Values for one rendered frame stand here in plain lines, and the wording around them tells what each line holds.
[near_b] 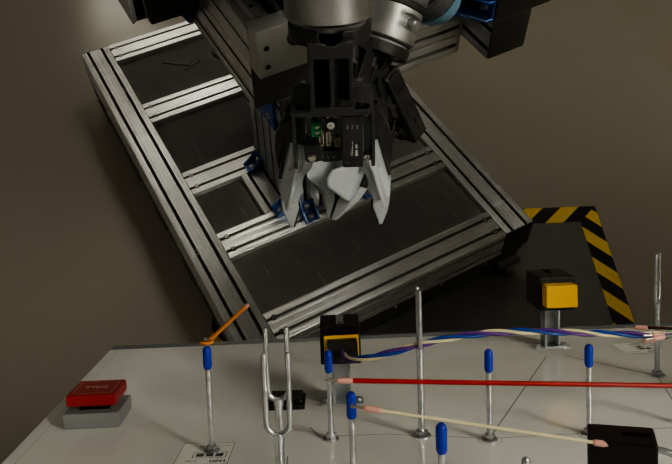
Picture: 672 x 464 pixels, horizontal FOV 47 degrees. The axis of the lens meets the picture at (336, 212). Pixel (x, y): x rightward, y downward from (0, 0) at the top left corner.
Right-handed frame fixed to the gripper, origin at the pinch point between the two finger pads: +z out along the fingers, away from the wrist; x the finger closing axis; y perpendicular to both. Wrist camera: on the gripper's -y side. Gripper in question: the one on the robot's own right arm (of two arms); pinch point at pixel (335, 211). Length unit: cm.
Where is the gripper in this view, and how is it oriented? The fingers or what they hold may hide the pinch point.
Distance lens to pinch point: 77.2
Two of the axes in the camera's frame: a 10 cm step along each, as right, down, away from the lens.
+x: 10.0, -0.4, 0.0
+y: 0.2, 5.0, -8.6
